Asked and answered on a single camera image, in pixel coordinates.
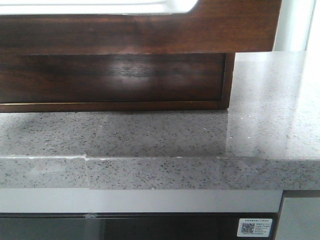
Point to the dark wooden drawer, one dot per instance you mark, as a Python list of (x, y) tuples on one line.
[(212, 26)]

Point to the dark wooden drawer cabinet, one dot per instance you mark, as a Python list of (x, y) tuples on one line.
[(112, 82)]

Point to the white QR code sticker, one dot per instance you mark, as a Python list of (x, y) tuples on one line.
[(254, 227)]

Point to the white curtain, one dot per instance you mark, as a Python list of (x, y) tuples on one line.
[(294, 25)]

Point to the black glass appliance front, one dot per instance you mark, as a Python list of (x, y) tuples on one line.
[(128, 226)]

